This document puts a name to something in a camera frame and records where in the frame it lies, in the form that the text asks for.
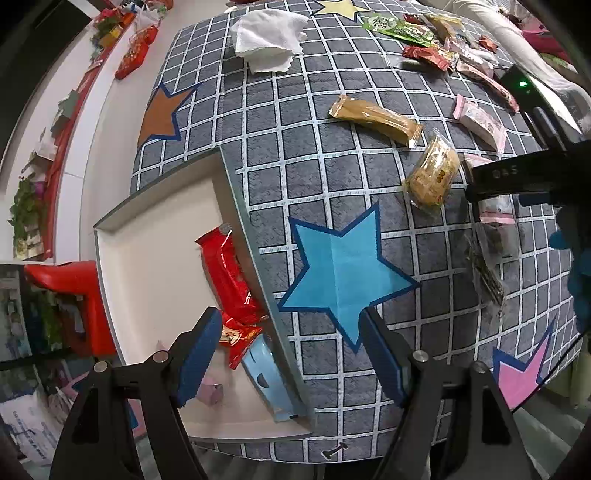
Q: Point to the clear dark snack packet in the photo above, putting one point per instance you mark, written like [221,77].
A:
[489,274]

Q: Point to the grey checked star cloth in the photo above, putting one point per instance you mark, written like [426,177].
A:
[323,138]

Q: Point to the light blue snack packet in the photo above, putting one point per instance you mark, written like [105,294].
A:
[265,378]

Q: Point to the long brown snack packet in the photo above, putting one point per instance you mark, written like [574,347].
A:
[374,117]

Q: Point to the pink white snack packet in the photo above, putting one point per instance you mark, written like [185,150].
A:
[480,122]

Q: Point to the pink-edged brown snack packet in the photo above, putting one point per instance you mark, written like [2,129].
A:
[497,228]

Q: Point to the red plastic stool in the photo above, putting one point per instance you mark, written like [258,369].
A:
[69,295]

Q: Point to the yellow cracker packet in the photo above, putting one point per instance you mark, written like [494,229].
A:
[434,170]

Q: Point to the person's right hand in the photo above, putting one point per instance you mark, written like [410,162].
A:
[579,267]

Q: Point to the green plant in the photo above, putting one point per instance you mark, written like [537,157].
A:
[25,212]

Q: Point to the red bag of packets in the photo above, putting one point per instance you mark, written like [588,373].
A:
[134,55]

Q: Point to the long red snack packet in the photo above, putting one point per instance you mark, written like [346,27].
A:
[226,277]

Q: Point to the small pink snack packet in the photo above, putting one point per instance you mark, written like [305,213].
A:
[211,393]

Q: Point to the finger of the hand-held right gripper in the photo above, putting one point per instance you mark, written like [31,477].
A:
[512,177]

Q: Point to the pile of colourful packets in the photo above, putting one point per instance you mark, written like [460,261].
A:
[120,18]

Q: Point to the tan snack packet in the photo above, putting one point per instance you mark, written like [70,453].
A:
[443,25]

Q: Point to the white shallow box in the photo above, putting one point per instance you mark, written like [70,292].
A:
[152,277]

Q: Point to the long pink snack packet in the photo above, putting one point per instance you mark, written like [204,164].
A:
[487,82]

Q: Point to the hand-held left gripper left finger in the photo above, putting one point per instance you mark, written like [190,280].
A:
[203,355]

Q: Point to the small red snack packet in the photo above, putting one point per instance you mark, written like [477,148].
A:
[488,44]

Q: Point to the green snack packet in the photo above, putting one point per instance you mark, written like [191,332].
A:
[397,27]

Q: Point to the white folded towel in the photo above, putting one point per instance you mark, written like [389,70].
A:
[265,39]

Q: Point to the red yellow snack packet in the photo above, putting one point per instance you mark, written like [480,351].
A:
[238,339]

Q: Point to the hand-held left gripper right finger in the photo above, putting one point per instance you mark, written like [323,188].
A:
[383,360]

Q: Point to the dark red snack packet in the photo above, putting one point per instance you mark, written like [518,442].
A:
[429,55]

